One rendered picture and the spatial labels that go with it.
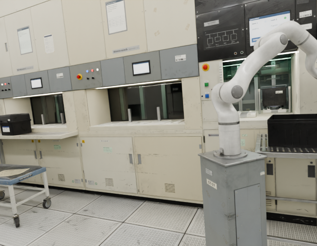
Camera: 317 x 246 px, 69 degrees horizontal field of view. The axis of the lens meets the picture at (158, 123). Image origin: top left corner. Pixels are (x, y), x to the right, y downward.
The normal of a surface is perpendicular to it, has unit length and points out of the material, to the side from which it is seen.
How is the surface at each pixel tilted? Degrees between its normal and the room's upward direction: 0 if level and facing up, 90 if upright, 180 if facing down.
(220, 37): 90
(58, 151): 90
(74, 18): 90
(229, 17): 90
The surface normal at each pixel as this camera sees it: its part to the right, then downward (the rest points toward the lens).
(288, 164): -0.41, 0.15
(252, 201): 0.35, 0.08
